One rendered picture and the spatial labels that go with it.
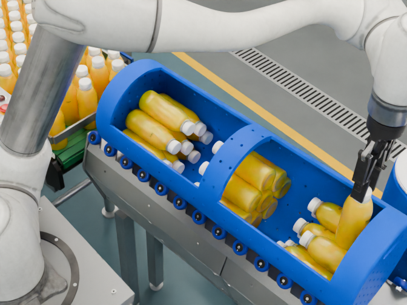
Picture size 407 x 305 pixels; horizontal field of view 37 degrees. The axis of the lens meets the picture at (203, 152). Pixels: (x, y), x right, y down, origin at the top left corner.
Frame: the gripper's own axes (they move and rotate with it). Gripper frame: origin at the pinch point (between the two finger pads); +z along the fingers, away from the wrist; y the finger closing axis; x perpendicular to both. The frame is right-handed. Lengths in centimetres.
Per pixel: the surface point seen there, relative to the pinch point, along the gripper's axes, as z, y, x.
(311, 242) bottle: 20.4, -6.7, 5.5
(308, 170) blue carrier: 21.7, 13.4, 20.7
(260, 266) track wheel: 35.9, -11.2, 15.5
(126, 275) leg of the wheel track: 105, -9, 75
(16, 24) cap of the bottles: 25, 1, 136
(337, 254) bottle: 19.1, -6.2, -1.1
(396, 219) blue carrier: 9.1, 3.9, -8.1
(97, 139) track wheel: 35, -11, 81
